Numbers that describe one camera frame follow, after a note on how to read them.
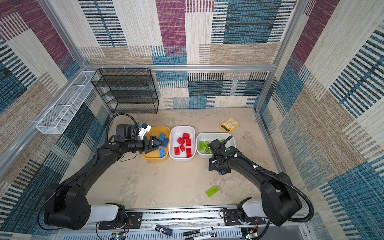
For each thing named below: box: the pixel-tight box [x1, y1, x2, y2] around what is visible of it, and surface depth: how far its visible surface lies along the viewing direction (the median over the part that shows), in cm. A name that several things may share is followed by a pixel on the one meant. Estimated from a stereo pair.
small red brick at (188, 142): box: [186, 138, 192, 147], surface depth 101 cm
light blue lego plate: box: [159, 148, 166, 158], surface depth 96 cm
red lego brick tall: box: [182, 132, 190, 140], surface depth 106 cm
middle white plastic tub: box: [169, 125, 196, 162], surface depth 101 cm
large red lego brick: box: [177, 137, 185, 145], surface depth 104 cm
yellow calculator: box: [219, 117, 240, 133], surface depth 112 cm
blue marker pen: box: [152, 224, 173, 236], surface depth 71 cm
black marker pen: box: [182, 226, 214, 237], surface depth 72 cm
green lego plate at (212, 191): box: [205, 185, 219, 198], surface depth 84 cm
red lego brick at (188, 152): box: [186, 148, 192, 158], surface depth 98 cm
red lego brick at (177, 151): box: [174, 146, 180, 155], surface depth 98 cm
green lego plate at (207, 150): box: [204, 146, 212, 154], surface depth 98 cm
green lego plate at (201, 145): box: [198, 141, 204, 151], surface depth 103 cm
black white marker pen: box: [185, 233, 217, 240], surface depth 70 cm
